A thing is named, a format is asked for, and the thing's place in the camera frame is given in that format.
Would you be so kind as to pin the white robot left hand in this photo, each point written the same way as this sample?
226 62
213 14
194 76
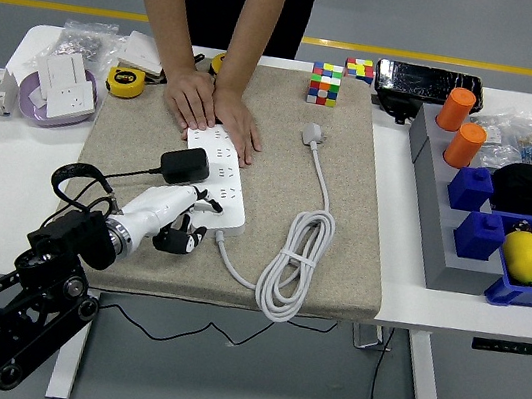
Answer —
156 207

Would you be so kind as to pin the person's right hand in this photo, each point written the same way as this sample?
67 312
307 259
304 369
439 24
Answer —
193 99

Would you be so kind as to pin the person's left hand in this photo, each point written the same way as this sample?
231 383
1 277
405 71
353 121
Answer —
240 122

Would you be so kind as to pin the yellow tape measure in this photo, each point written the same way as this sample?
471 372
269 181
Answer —
218 64
125 83

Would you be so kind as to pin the black power adapter plug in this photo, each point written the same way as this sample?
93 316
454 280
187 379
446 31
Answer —
185 164

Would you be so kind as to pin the white power strip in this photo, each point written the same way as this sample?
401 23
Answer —
230 219

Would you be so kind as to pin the person's right forearm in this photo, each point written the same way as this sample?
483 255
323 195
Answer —
170 2

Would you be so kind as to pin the person's left forearm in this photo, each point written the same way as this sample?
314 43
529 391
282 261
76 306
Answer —
254 15

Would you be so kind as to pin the grey-brown mat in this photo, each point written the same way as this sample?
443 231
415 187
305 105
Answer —
158 273

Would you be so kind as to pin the large Rubik's cube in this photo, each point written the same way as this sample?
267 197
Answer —
324 85

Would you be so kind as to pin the white table leg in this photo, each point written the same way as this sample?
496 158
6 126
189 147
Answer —
64 372
426 387

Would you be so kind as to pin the clear bag of screws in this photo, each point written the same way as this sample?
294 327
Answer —
83 41

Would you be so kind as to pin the black table control panel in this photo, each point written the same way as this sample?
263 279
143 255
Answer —
511 347

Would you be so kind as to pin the small Rubik's cube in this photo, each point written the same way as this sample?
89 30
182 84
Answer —
359 71

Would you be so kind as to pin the purple bowl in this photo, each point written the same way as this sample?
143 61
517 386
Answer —
31 114

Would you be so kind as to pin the small white piece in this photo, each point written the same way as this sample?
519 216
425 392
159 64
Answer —
36 97

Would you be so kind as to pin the black device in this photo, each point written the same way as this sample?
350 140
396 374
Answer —
397 106

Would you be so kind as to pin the black foil-wrapped box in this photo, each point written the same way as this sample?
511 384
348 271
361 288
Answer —
426 80

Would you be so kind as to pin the orange cylinder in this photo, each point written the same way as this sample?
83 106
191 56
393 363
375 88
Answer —
464 147
454 110

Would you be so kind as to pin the yellow lemon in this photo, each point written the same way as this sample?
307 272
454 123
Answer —
524 258

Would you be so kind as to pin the grey peg block stand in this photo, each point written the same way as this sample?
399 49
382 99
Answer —
440 247

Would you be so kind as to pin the blue block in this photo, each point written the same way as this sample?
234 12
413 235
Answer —
478 238
470 189

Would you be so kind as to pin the clear bag of small parts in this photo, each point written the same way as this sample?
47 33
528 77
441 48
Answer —
490 144

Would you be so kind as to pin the white switch plate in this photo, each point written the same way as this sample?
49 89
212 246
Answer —
135 52

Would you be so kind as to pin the white wall socket panel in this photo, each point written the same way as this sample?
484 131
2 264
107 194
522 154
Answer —
71 100

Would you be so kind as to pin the white wall switch panel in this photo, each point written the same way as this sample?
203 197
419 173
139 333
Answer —
64 69

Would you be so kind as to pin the grey under-table bracket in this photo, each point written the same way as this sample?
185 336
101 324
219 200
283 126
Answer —
368 338

